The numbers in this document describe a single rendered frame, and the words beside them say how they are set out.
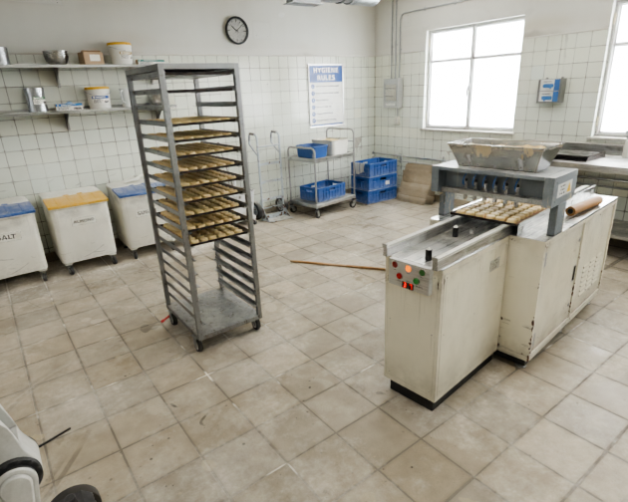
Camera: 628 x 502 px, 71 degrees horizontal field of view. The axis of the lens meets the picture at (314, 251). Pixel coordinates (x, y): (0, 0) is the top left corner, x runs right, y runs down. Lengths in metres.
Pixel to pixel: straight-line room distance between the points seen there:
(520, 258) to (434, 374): 0.83
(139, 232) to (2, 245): 1.21
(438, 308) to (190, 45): 4.56
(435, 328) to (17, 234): 3.86
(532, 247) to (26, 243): 4.25
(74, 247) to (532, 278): 4.09
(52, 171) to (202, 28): 2.38
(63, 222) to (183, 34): 2.56
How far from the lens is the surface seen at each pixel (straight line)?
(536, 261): 2.69
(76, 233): 4.94
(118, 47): 5.34
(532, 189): 2.70
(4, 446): 1.64
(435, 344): 2.32
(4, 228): 4.86
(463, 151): 2.80
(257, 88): 6.26
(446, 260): 2.15
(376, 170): 6.66
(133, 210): 5.01
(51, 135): 5.45
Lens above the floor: 1.65
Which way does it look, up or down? 20 degrees down
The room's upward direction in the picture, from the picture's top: 3 degrees counter-clockwise
